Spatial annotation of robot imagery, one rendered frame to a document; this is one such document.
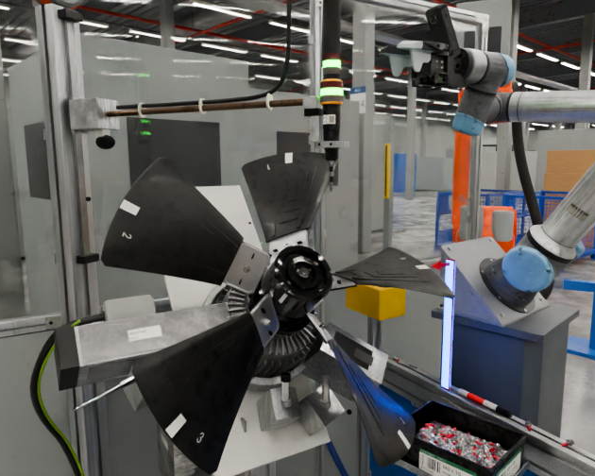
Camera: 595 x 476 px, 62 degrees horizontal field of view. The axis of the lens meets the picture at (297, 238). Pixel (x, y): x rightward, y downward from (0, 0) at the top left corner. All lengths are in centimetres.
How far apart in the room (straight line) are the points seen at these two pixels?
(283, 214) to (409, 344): 131
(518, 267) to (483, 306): 18
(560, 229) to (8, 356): 145
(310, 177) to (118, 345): 52
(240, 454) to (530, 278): 76
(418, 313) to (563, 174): 682
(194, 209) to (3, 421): 96
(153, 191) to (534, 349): 101
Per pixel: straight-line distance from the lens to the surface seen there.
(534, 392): 146
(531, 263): 126
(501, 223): 462
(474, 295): 141
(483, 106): 129
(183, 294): 114
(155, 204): 94
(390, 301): 142
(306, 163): 113
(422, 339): 229
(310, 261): 93
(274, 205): 108
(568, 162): 886
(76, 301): 141
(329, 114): 97
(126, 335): 95
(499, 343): 143
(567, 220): 124
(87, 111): 130
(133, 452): 179
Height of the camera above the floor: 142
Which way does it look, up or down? 9 degrees down
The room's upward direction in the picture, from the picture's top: straight up
